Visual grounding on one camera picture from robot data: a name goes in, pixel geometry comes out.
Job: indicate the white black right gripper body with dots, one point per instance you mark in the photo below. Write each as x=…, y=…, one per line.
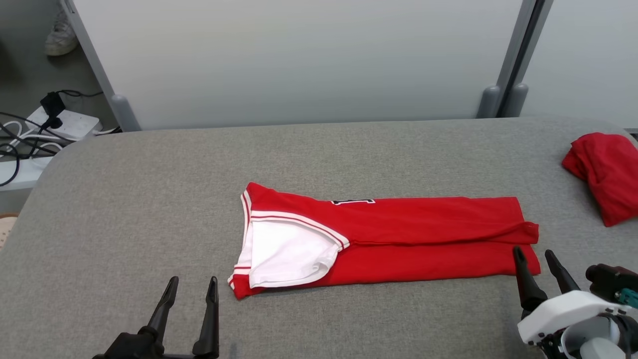
x=563, y=309

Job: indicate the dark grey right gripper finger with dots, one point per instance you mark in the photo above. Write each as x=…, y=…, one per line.
x=563, y=279
x=529, y=289

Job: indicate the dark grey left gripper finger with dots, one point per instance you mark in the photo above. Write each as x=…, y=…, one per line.
x=162, y=311
x=210, y=324

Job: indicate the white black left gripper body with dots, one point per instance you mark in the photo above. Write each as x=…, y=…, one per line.
x=179, y=357

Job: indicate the red shorts white trim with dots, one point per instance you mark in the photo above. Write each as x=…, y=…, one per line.
x=610, y=174

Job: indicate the red jersey white sleeves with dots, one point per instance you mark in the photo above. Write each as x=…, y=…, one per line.
x=423, y=234

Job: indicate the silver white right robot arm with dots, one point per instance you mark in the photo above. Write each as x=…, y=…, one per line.
x=598, y=346

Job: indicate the beige woven basket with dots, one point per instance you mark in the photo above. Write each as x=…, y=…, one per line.
x=7, y=229

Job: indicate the grey partition foot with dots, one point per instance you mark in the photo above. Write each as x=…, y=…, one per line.
x=125, y=114
x=488, y=102
x=515, y=99

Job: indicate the white flat floor box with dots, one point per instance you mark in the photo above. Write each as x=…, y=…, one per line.
x=27, y=174

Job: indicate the narrow white partition panel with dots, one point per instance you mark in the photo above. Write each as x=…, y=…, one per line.
x=588, y=55

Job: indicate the black plug adapter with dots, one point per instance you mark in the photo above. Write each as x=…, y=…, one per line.
x=52, y=105

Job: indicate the wide white partition panel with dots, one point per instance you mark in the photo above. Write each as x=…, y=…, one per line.
x=299, y=55

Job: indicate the white sneaker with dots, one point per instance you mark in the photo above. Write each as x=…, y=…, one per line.
x=61, y=40

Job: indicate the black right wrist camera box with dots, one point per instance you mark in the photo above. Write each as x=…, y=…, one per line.
x=608, y=281

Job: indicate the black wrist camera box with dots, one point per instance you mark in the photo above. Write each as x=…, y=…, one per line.
x=124, y=346
x=608, y=281

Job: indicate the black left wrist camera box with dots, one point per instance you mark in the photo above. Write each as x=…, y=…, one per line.
x=124, y=346

